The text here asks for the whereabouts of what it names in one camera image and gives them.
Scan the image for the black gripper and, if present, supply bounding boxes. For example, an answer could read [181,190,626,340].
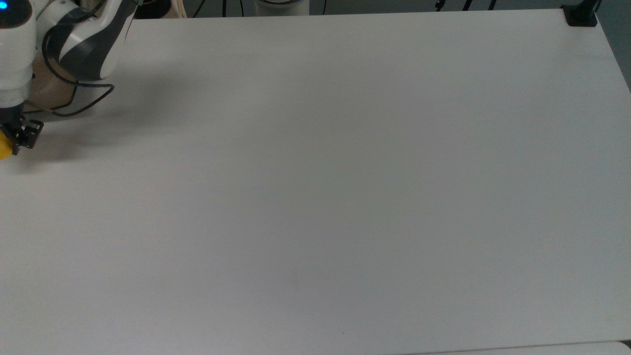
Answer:
[0,103,45,156]

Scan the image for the black tripod legs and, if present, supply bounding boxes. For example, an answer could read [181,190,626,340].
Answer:
[434,0,498,11]

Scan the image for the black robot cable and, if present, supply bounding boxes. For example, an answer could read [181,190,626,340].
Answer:
[42,27,116,118]

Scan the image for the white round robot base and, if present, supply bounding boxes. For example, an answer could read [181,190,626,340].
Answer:
[253,0,311,16]

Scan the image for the black corner stand base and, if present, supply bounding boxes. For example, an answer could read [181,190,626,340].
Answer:
[561,0,603,28]

